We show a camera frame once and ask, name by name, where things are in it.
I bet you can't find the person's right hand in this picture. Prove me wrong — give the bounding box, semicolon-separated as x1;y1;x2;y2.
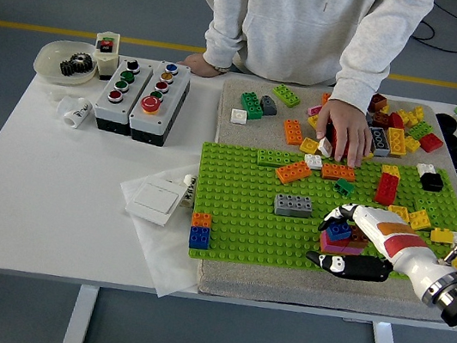
174;50;232;82

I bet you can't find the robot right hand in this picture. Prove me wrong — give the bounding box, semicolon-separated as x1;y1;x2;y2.
301;197;457;305

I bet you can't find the blue square brick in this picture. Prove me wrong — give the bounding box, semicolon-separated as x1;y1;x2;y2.
324;217;355;245
187;224;212;252

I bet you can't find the yellow flat square brick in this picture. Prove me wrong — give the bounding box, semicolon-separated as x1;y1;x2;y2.
386;203;412;223

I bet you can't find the brown square brick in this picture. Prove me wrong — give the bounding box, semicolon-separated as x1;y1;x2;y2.
348;225;372;249
367;91;390;115

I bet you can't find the yellow notched brick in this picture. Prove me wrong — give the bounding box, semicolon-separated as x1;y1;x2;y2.
429;226;456;247

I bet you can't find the lime green brick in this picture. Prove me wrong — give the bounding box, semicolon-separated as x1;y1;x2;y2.
411;195;441;217

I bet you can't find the red square brick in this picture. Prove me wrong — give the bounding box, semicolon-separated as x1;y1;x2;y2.
320;232;354;250

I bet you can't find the red eight-stud brick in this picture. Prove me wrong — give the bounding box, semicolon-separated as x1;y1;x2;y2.
373;171;401;207

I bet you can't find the pink long brick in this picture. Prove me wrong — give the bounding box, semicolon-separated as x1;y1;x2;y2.
318;231;369;260

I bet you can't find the green eight-stud brick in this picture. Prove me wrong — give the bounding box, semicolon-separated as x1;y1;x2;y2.
237;90;267;122

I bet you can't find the black square brick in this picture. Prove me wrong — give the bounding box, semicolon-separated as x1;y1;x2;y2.
418;170;447;194

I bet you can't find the small dark green brick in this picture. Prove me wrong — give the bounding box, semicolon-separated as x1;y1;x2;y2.
332;176;357;199

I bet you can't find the grey sloped brick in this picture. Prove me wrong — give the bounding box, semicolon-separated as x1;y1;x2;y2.
257;93;280;118

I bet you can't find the lime eight-stud brick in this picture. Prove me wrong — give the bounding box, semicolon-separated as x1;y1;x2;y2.
270;82;303;110

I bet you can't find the orange eight-stud brick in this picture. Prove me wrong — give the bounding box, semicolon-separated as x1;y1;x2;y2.
319;161;359;185
279;117;308;148
273;156;315;190

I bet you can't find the yellow eight-stud brick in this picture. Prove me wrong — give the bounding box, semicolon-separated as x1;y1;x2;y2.
382;126;411;159

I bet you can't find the grey eight-stud brick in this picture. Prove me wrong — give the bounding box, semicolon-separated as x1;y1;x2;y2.
271;190;316;221

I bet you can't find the lime six-stud brick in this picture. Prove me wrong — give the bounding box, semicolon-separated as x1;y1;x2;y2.
406;118;436;144

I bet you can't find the green long brick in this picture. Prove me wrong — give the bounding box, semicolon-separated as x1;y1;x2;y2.
253;146;308;174

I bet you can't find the white sloped brick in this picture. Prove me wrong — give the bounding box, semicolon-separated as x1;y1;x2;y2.
314;135;335;159

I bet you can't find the red sloped brick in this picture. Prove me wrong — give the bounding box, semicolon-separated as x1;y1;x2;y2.
387;111;409;132

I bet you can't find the dark brown brick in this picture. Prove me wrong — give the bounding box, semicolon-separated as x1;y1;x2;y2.
369;110;393;130

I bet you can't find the orange square brick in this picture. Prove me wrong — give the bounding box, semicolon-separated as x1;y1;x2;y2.
190;211;214;230

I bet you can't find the green studded baseplate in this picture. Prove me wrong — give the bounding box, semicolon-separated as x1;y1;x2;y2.
183;131;457;301

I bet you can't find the grey emergency-stop control box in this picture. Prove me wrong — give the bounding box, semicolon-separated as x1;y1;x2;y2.
124;56;195;150

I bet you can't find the grey four-button control box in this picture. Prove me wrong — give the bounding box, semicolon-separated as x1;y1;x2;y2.
90;51;156;139

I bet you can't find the grey-brown mat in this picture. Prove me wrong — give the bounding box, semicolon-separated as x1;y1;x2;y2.
189;71;457;334

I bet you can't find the person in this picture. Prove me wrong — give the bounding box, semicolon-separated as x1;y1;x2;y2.
187;0;435;105

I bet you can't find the black metal gear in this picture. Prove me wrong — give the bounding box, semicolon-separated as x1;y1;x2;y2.
57;58;80;79
68;50;97;76

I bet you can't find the white tube with writing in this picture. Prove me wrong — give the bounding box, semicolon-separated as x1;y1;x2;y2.
178;172;200;211

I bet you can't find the white pipe tee fitting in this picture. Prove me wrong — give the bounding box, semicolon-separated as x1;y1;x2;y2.
53;92;94;133

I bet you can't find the white plastic bowl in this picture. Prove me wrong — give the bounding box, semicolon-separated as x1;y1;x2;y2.
30;34;101;91

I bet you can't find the white paper sheet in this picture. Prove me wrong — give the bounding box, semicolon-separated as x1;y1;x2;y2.
104;158;217;304

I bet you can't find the cream red-green switch box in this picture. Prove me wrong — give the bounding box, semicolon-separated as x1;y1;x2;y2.
88;29;124;83

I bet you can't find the grey ring-stud brick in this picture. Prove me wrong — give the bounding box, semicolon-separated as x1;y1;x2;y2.
365;126;394;159

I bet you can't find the white wall switch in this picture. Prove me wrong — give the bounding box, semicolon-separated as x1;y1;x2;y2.
123;178;186;230

